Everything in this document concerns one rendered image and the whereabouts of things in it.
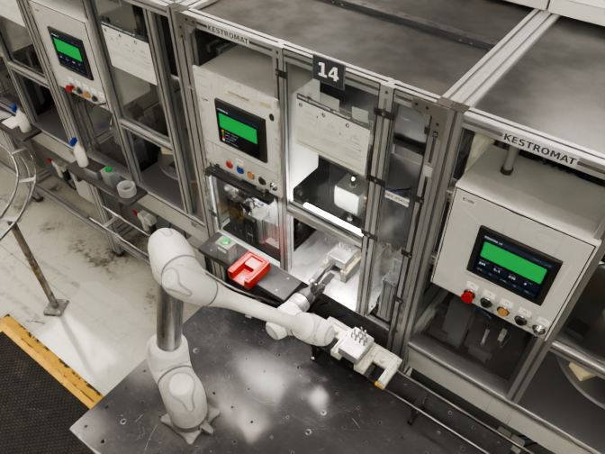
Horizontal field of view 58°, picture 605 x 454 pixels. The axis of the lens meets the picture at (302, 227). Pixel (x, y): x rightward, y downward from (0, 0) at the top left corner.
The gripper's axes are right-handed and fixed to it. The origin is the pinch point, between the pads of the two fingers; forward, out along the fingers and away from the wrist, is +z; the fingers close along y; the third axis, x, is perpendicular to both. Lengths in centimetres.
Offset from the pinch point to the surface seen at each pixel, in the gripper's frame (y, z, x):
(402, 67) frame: 100, 11, -17
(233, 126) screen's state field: 64, -9, 42
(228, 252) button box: -0.4, -18.7, 44.2
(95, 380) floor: -100, -77, 108
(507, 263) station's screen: 60, -9, -70
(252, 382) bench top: -33, -50, 6
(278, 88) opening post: 86, -4, 22
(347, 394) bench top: -33, -29, -31
